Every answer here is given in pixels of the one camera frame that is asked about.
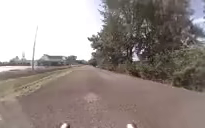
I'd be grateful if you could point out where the building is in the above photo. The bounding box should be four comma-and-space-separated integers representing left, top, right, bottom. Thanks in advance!
36, 53, 68, 67

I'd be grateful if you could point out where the grass verge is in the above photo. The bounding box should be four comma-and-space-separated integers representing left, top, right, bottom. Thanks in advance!
0, 65, 82, 101

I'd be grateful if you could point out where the grey asphalt road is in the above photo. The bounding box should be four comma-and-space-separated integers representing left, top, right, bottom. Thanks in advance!
0, 64, 205, 128

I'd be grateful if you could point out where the pale flat field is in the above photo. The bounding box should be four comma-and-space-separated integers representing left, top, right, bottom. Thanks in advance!
0, 65, 34, 74

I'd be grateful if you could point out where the robot's own part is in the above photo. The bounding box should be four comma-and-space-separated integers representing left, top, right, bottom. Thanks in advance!
59, 122, 71, 128
125, 122, 138, 128

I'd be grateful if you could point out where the utility pole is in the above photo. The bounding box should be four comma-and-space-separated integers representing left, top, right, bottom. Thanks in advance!
30, 25, 39, 71

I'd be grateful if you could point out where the row of distant buildings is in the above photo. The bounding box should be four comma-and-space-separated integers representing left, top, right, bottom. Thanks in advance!
0, 51, 33, 67

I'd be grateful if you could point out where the row of trees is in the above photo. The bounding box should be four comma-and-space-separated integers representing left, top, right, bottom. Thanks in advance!
87, 0, 205, 93

